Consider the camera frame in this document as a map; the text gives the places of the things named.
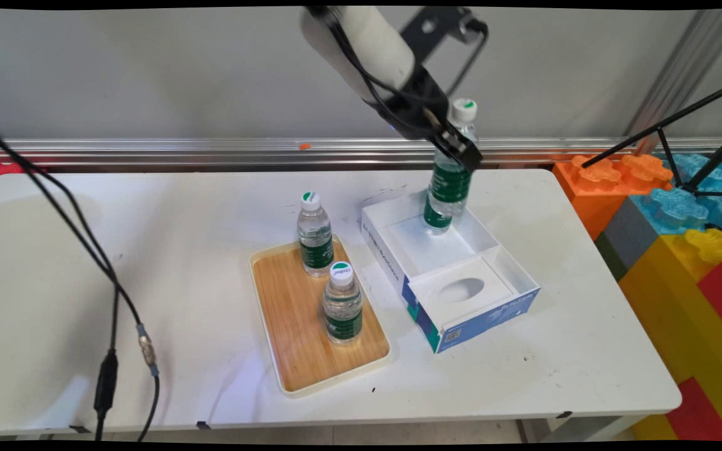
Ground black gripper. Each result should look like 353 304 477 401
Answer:
370 66 483 172

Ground water bottle green label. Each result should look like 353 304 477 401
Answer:
322 261 364 347
427 98 480 219
422 188 456 236
297 191 335 278

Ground orange giant building block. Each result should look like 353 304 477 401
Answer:
552 153 675 242

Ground white blue cardboard box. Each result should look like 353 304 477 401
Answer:
360 188 542 355

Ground grey giant building block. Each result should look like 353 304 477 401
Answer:
602 197 660 271

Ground black tripod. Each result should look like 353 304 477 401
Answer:
580 78 722 199

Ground blue giant building block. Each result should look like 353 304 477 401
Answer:
630 153 722 236

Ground bamboo tray white rim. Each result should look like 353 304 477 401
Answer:
249 240 393 398

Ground yellow giant building block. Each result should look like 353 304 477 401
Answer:
618 229 722 441

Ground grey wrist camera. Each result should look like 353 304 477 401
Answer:
399 6 491 46

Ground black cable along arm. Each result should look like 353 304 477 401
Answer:
306 6 491 126

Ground aluminium rail along wall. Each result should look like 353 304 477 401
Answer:
0 137 722 171

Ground black cable metal connector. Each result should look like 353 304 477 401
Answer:
0 122 161 443

